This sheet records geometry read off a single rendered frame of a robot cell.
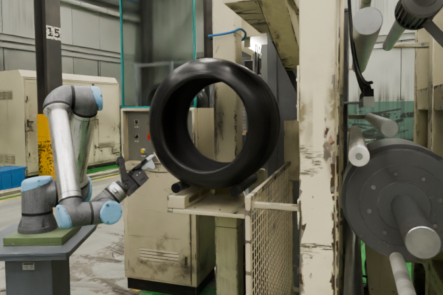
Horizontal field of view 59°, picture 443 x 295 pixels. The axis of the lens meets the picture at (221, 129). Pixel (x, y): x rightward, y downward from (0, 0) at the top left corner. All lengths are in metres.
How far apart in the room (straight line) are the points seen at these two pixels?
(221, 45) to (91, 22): 10.44
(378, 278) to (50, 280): 1.68
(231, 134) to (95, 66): 10.40
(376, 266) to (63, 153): 1.64
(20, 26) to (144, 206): 8.61
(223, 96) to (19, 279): 1.38
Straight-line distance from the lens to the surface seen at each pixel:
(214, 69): 1.70
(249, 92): 1.65
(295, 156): 1.93
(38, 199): 2.22
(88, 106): 1.90
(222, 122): 2.08
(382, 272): 2.33
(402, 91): 10.71
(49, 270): 2.25
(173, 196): 1.82
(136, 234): 2.85
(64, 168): 1.67
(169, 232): 2.72
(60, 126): 1.77
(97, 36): 12.49
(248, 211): 1.18
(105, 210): 1.60
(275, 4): 1.42
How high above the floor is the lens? 1.26
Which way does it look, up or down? 3 degrees down
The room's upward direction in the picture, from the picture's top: 1 degrees counter-clockwise
